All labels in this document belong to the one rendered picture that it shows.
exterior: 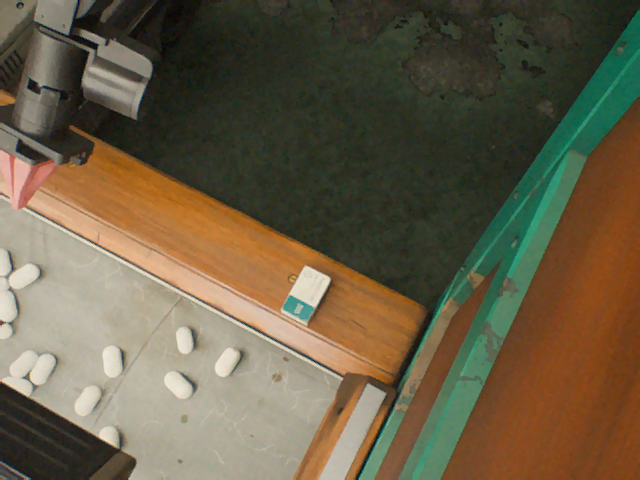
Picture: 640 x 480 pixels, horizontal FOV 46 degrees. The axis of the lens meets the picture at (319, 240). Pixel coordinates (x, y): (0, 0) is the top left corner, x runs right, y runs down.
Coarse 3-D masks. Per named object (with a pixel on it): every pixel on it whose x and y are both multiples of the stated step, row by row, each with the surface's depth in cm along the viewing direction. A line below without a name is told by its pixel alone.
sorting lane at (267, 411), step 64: (64, 256) 93; (64, 320) 91; (128, 320) 91; (192, 320) 91; (64, 384) 88; (128, 384) 88; (192, 384) 89; (256, 384) 89; (320, 384) 89; (128, 448) 86; (192, 448) 86; (256, 448) 86
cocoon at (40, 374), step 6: (48, 354) 88; (42, 360) 87; (48, 360) 87; (54, 360) 88; (36, 366) 87; (42, 366) 87; (48, 366) 87; (54, 366) 88; (36, 372) 87; (42, 372) 87; (48, 372) 87; (36, 378) 87; (42, 378) 87; (48, 378) 88; (36, 384) 87; (42, 384) 87
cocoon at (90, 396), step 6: (84, 390) 86; (90, 390) 86; (96, 390) 86; (84, 396) 86; (90, 396) 86; (96, 396) 86; (78, 402) 86; (84, 402) 86; (90, 402) 86; (96, 402) 87; (78, 408) 86; (84, 408) 86; (90, 408) 86; (78, 414) 86; (84, 414) 86
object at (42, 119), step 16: (32, 80) 75; (32, 96) 75; (48, 96) 75; (64, 96) 77; (0, 112) 79; (16, 112) 77; (32, 112) 76; (48, 112) 76; (64, 112) 77; (16, 128) 77; (32, 128) 76; (48, 128) 77; (64, 128) 78; (32, 144) 76; (48, 144) 77; (64, 144) 78; (80, 144) 80; (64, 160) 77
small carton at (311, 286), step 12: (300, 276) 88; (312, 276) 88; (324, 276) 88; (300, 288) 88; (312, 288) 88; (324, 288) 88; (288, 300) 87; (300, 300) 87; (312, 300) 87; (288, 312) 87; (300, 312) 87; (312, 312) 87
